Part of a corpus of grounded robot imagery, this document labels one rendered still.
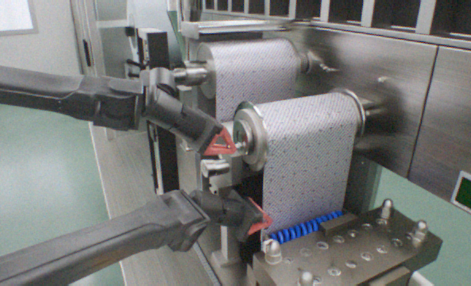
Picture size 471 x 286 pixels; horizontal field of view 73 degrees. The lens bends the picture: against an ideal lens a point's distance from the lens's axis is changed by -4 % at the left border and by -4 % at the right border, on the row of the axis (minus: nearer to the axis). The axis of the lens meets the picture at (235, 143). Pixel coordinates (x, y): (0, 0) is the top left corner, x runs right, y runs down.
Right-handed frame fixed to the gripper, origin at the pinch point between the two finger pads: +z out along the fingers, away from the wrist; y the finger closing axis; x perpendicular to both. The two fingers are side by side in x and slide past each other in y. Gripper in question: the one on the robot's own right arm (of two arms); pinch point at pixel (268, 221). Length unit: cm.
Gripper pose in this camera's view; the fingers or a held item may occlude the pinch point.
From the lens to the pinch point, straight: 74.3
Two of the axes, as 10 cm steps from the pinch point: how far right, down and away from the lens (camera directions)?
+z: 7.8, 2.9, 5.6
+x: 4.5, -8.8, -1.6
